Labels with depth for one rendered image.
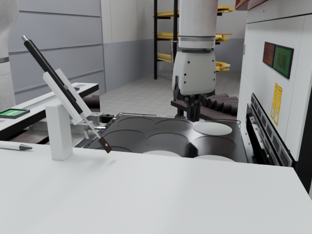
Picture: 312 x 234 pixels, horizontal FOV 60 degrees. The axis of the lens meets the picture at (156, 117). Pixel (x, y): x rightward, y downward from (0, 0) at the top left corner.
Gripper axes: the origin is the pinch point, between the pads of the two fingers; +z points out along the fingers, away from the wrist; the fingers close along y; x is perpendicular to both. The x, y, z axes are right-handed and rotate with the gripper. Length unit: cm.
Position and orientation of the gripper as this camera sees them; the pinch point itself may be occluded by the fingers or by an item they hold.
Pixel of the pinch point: (193, 113)
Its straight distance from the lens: 68.5
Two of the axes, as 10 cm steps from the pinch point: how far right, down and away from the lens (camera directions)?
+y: -9.0, 1.4, -4.2
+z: 0.0, 9.5, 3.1
